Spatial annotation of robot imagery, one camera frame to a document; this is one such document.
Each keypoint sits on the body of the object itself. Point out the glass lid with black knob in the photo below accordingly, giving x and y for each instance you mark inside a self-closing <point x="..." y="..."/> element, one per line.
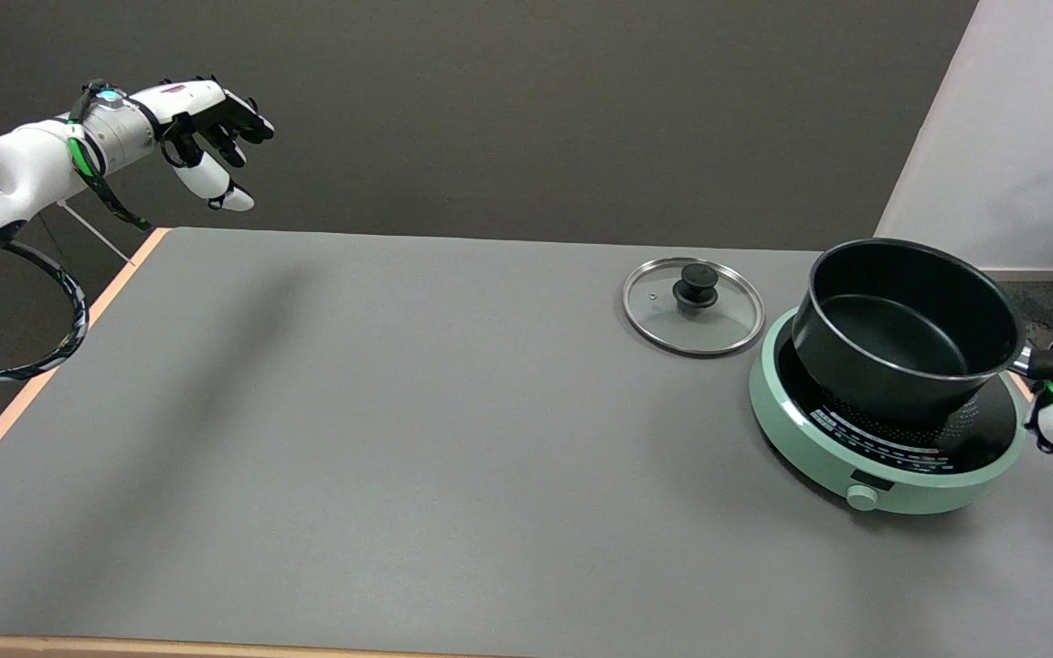
<point x="729" y="322"/>

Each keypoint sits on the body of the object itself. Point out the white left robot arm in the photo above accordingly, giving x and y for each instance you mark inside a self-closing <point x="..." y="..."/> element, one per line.
<point x="19" y="169"/>

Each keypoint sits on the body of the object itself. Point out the green induction cooker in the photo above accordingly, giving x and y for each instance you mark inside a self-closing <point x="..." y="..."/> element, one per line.
<point x="796" y="429"/>

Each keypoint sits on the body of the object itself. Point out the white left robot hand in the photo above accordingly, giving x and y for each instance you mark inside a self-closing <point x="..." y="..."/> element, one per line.
<point x="186" y="99"/>

